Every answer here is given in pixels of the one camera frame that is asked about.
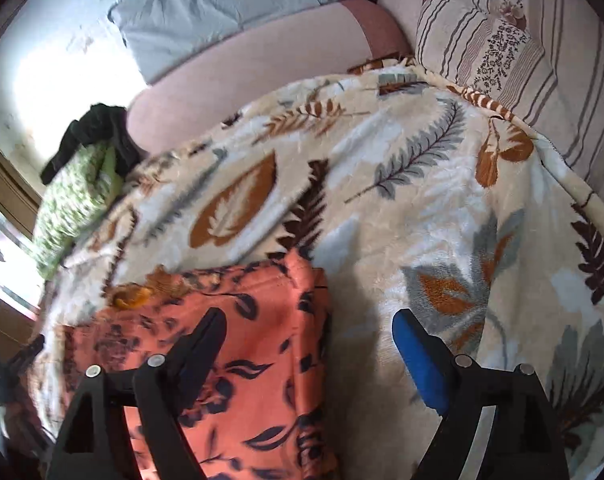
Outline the orange floral garment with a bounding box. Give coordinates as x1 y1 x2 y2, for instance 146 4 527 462
61 252 338 479

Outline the stained glass window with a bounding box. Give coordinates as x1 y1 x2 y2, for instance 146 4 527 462
0 212 44 321

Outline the green white patterned pillow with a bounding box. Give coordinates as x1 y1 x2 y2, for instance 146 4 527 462
32 142 123 280

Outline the black garment on pillow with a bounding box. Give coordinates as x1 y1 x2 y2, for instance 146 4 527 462
40 103 142 185

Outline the leaf pattern bed blanket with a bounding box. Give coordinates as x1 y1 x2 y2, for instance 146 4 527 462
27 64 604 479

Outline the pink quilted bolster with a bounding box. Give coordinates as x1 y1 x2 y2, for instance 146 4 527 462
127 0 411 155

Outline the striped floral cushion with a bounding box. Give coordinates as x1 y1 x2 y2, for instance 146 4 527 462
416 0 604 196

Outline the grey pillow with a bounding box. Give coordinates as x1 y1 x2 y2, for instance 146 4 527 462
108 0 340 84

